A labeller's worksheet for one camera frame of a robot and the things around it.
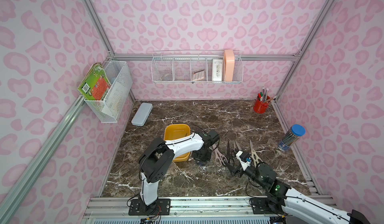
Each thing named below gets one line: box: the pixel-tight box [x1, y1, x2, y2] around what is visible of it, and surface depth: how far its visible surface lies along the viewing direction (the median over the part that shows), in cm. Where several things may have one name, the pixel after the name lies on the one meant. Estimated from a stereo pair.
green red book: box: [77, 62, 112, 101], surface depth 73 cm
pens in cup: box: [257, 86, 273, 103], surface depth 109 cm
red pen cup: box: [253, 97, 269, 114], surface depth 112 cm
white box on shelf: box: [212, 59, 223, 82], surface depth 95 cm
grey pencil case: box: [131, 102, 153, 127], surface depth 112 cm
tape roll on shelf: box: [160, 73, 173, 81], surface depth 98 cm
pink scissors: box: [209, 143, 229, 167], surface depth 90 cm
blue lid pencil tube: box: [278, 124, 306, 152], surface depth 83 cm
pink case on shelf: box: [223, 49, 235, 82], surface depth 85 cm
